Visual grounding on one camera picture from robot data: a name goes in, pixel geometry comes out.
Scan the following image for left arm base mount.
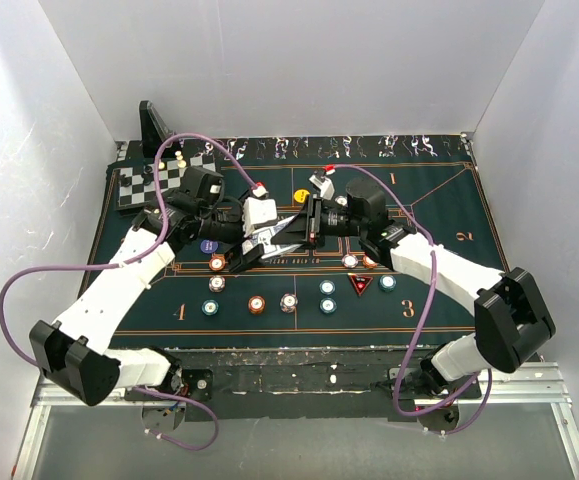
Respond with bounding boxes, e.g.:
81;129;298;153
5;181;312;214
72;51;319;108
124;366;217;439

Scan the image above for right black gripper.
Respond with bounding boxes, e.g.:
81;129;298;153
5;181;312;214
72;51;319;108
271;195;365;251

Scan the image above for green chips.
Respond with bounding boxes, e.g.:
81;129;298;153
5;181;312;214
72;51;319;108
201;299;219;316
379;275;397;292

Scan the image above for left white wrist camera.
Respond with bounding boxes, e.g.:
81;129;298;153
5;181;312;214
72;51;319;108
242;197;278;236

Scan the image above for green poker table mat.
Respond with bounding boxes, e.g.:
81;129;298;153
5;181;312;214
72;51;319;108
112;134;507;348

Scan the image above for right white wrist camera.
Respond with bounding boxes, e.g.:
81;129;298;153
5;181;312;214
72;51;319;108
309;172;335;200

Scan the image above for orange chips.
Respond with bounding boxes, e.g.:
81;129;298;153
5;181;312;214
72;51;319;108
362;255;377;269
208;255;226;272

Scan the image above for red triangular dealer button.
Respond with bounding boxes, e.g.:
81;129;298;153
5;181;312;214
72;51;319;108
348;273;373;297

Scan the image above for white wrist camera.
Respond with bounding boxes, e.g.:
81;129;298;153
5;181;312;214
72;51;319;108
242;197;278;236
309;172;335;200

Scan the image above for orange poker chip stack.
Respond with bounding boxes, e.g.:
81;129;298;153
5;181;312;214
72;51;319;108
248;296;266;315

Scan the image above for cream chess pawn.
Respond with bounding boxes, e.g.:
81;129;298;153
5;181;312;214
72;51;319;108
175;151;187;168

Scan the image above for green poker chip stack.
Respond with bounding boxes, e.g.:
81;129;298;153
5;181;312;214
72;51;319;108
319;298;337;315

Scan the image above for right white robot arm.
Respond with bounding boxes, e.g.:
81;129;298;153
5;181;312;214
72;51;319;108
271;178;556;398

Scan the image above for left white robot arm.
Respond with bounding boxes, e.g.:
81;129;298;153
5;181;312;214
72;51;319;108
29;167;270;406

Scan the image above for black triangular stand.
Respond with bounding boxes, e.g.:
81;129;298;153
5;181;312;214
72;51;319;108
139;100;174;157

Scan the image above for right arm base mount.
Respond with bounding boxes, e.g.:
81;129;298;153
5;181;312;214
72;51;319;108
371;360;493;436

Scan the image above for small chess board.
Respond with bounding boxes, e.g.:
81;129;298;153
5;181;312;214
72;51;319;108
115;155;220;211

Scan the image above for yellow big blind button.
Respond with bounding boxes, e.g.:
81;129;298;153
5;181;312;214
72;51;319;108
293;189;310;204

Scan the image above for blue small blind button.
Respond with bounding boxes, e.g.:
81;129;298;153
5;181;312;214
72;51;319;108
200;240;220;255

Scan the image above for aluminium rail frame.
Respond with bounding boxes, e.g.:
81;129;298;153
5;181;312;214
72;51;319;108
12;362;579;479

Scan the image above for blue playing card box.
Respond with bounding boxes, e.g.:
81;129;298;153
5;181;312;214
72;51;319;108
241;215;299;260

